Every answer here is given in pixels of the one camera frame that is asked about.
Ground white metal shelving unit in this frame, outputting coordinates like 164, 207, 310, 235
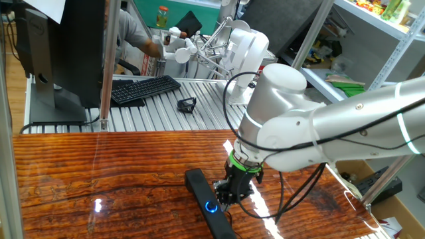
278, 0, 425, 104

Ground black power strip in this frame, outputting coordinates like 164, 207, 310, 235
184, 168, 237, 239

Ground white paper sheet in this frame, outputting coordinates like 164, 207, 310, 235
22, 0, 66, 25

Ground beige flat item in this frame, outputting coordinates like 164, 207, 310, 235
325, 73, 366, 86

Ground green flange ring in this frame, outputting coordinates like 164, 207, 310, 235
228, 149, 265, 174

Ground yellow black tools clutter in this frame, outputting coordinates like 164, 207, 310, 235
303, 18, 343, 64

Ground colourful small toys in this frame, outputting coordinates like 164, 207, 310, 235
355, 0, 383, 15

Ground black folding phone stand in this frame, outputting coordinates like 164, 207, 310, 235
177, 96, 197, 114

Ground thin black speaker cable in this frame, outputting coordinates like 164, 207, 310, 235
224, 210, 243, 239

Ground white red paper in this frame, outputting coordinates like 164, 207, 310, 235
378, 217, 403, 238

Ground black monitor with grey stand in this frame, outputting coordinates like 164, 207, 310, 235
13, 0, 107, 124

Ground white haptic teleoperation device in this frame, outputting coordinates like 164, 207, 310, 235
152, 18, 270, 106

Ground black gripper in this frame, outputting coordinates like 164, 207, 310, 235
212, 165, 258, 213

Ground black electronic box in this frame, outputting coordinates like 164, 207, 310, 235
353, 165, 403, 205

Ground green partition board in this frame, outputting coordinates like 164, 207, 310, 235
132, 0, 222, 36

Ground dark grey foam panel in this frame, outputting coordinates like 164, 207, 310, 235
238, 0, 325, 57

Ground wood-grain vinyl table mat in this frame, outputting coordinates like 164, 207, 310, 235
12, 129, 388, 239

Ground red white carton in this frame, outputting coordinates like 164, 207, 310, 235
141, 52, 151, 76

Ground clear plastic bag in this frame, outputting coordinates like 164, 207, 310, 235
330, 54, 355, 73

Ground white grey cylindrical column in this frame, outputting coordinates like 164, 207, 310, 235
217, 0, 250, 31

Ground person in grey shirt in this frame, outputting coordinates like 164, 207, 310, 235
104, 0, 150, 72

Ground aluminium frame post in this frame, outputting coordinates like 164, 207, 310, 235
0, 46, 24, 239
360, 154, 416, 208
98, 0, 122, 132
291, 0, 335, 70

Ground person's hand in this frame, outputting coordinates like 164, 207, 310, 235
163, 30, 188, 46

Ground green plastic bottle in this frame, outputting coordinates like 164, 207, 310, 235
381, 0, 403, 21

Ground pale yellow plastic bottle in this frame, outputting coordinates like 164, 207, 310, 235
390, 0, 412, 24

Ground brown cardboard box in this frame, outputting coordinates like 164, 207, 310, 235
327, 158, 425, 239

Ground black computer keyboard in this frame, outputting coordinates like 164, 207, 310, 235
110, 74, 182, 105

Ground black monitor power cable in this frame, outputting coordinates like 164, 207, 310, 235
19, 114, 100, 135

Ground green folded cloth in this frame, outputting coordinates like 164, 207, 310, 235
327, 80, 366, 98

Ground black tablet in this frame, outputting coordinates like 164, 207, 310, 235
175, 10, 203, 39

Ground glass jar with orange lid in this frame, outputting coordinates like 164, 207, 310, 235
155, 5, 169, 28

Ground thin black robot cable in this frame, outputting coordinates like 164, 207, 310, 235
237, 133, 425, 224

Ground black office chair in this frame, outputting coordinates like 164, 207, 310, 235
114, 58, 142, 76

